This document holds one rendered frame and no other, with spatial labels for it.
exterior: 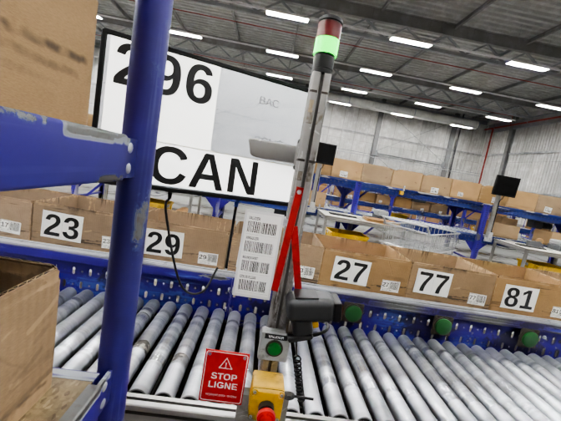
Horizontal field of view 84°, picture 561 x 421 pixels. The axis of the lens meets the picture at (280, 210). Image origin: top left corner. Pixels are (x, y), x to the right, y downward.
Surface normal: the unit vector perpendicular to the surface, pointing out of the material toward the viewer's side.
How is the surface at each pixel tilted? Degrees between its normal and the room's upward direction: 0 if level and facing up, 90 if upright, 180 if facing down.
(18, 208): 90
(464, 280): 90
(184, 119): 86
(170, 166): 86
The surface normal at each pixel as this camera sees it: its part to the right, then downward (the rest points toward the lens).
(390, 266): 0.05, 0.14
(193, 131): 0.39, 0.11
